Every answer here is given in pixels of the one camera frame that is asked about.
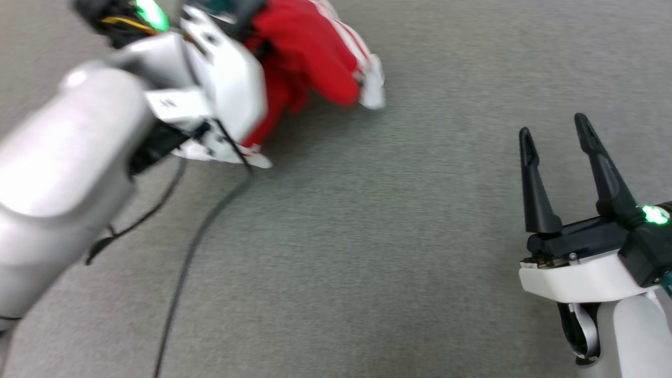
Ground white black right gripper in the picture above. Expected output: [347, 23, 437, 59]
[519, 112, 661, 304]

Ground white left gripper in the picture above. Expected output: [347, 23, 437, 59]
[180, 6, 269, 159]

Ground red white baseball jersey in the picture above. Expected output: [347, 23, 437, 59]
[172, 0, 387, 170]

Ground thin black cable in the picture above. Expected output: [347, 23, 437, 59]
[152, 119, 254, 378]
[85, 156, 188, 266]

